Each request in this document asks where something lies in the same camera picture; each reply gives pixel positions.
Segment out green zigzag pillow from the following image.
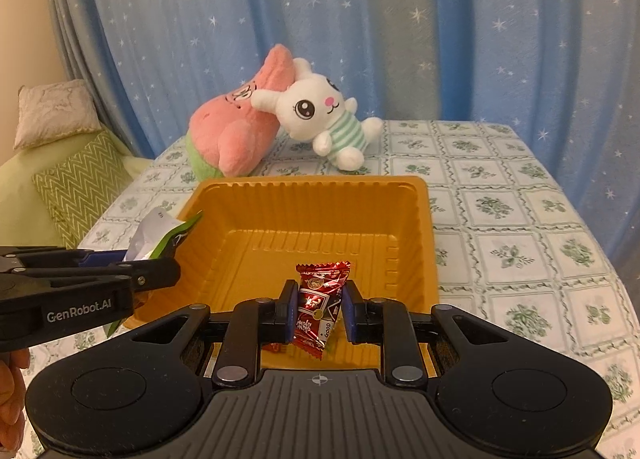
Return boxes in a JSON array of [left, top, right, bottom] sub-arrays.
[[32, 131, 134, 250]]

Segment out person's left hand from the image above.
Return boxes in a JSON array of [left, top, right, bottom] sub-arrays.
[[0, 348, 30, 452]]

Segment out beige pillow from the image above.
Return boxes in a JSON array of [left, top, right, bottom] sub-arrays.
[[13, 79, 104, 150]]

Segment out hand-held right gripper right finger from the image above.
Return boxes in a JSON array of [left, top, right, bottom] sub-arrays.
[[342, 280, 512, 386]]

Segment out blue star curtain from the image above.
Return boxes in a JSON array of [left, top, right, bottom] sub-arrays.
[[44, 0, 640, 260]]

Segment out light green sofa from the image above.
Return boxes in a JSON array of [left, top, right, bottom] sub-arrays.
[[0, 126, 152, 251]]

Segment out shiny red candy packet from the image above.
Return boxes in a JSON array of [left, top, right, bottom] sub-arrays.
[[291, 261, 353, 363]]

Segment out pink star plush toy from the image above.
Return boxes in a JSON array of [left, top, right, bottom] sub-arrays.
[[186, 44, 296, 178]]

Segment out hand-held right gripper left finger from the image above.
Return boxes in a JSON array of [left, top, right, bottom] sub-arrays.
[[130, 280, 300, 390]]

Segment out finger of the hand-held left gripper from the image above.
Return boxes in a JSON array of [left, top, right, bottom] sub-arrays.
[[0, 257, 181, 293], [0, 246, 129, 270]]

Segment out yellow plastic tray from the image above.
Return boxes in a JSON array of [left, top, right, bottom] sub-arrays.
[[122, 176, 441, 373]]

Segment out white bunny plush toy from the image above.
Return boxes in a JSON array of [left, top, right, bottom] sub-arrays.
[[251, 58, 385, 172]]

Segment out green floral tablecloth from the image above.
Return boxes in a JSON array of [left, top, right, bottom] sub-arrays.
[[29, 119, 640, 459]]

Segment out silver green snack packet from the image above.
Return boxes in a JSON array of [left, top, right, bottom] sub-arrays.
[[106, 208, 205, 341]]

